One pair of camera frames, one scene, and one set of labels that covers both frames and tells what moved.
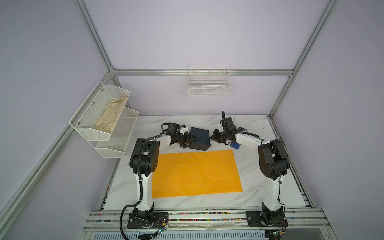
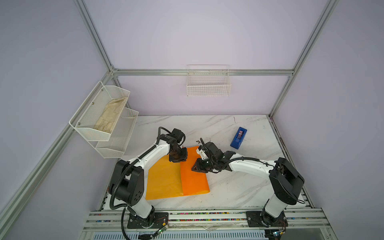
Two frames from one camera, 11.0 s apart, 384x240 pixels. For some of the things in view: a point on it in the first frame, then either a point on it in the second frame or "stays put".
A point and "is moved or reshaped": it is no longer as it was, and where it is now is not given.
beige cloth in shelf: [110, 114] stays put
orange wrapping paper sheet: [195, 173] is moved or reshaped
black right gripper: [215, 136] → [198, 167]
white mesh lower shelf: [114, 147] stays put
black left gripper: [187, 139] → [182, 158]
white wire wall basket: [208, 80] stays put
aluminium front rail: [109, 220] stays put
